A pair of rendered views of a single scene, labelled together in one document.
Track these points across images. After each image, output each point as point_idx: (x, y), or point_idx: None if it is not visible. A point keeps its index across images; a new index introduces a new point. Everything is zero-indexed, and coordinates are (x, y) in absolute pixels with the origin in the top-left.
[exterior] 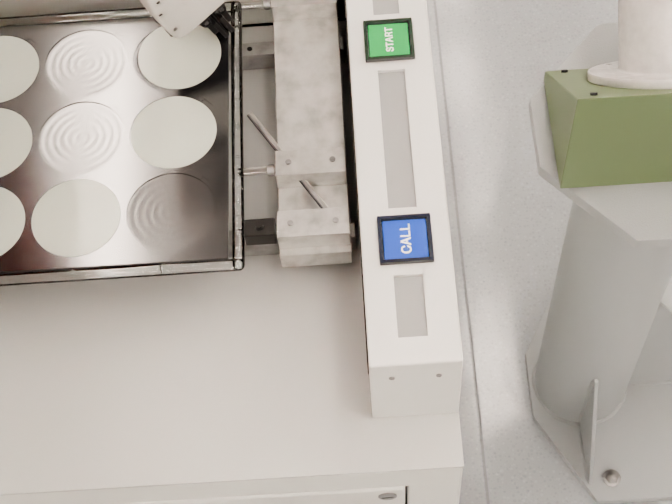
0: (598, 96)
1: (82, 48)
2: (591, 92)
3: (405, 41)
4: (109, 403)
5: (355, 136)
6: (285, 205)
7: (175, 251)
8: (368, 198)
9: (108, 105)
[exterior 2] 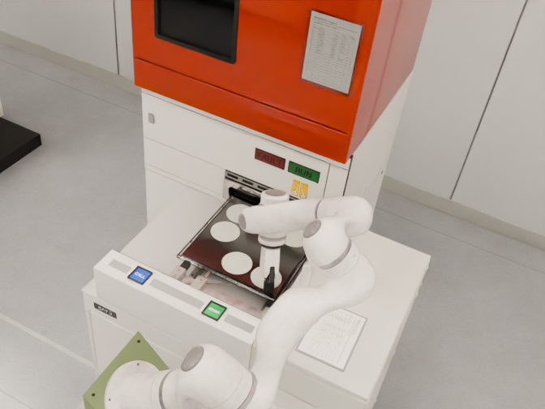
0: (135, 339)
1: (287, 257)
2: (139, 341)
3: (209, 314)
4: (173, 231)
5: (186, 284)
6: (190, 279)
7: (195, 245)
8: (161, 275)
9: (259, 253)
